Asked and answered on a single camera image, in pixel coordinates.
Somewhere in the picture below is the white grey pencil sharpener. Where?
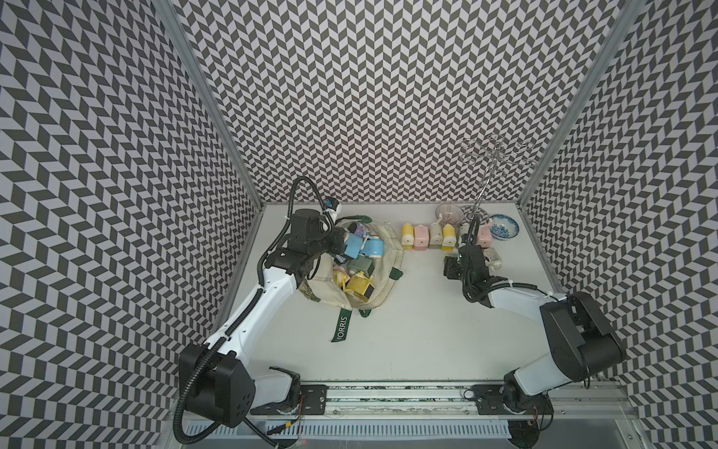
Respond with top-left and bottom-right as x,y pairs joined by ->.
482,248 -> 503,271

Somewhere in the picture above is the pink block pencil sharpener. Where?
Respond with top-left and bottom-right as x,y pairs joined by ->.
476,224 -> 494,249

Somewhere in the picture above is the yellow round pencil sharpener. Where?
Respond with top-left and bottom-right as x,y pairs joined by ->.
441,224 -> 457,252

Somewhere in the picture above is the mint green pencil sharpener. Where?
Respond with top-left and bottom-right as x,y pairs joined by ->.
456,223 -> 470,248

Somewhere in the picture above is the white cartoon pencil sharpener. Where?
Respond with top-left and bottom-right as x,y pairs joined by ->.
429,220 -> 443,249

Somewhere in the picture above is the cream canvas tote bag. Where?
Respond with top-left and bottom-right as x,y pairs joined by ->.
299,215 -> 405,342

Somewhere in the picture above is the pink rounded pencil sharpener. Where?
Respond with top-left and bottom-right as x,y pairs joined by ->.
413,224 -> 430,251

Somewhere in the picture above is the green block pencil sharpener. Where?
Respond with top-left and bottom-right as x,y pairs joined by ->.
347,254 -> 375,278

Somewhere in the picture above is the yellow block pencil sharpener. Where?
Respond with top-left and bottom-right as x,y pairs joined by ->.
401,223 -> 415,251

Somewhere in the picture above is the small yellow black sharpener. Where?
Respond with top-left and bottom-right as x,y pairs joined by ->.
344,273 -> 374,302

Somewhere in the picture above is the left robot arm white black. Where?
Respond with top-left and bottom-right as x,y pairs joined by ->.
173,198 -> 345,443

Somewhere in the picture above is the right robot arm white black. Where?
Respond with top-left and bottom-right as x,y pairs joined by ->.
443,245 -> 628,415

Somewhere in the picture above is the blue round pencil sharpener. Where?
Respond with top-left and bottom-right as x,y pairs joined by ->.
343,233 -> 365,259

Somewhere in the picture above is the blue white patterned bowl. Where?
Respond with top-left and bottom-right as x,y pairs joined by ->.
489,214 -> 520,241

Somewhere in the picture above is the pink ribbed bowl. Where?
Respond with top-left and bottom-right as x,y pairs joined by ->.
435,203 -> 466,226

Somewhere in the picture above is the silver jewelry tree stand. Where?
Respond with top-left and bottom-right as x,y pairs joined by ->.
460,133 -> 538,225

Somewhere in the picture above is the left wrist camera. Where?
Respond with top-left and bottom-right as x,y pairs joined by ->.
322,196 -> 341,224

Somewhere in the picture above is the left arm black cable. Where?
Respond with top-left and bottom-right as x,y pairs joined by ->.
171,176 -> 329,449

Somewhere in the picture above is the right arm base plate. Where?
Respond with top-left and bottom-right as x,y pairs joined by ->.
467,384 -> 555,416

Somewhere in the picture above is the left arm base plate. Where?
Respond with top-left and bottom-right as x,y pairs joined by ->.
251,384 -> 328,416

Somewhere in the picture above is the aluminium mounting rail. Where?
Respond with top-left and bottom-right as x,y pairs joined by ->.
302,381 -> 638,420

